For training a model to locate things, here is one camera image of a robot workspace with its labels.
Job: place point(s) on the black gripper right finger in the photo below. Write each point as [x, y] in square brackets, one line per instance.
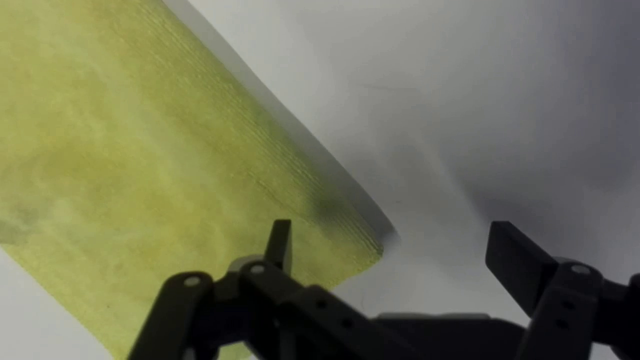
[573, 312]

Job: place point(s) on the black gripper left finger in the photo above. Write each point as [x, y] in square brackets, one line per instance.
[201, 312]

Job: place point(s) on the yellow towel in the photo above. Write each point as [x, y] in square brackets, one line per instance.
[132, 132]

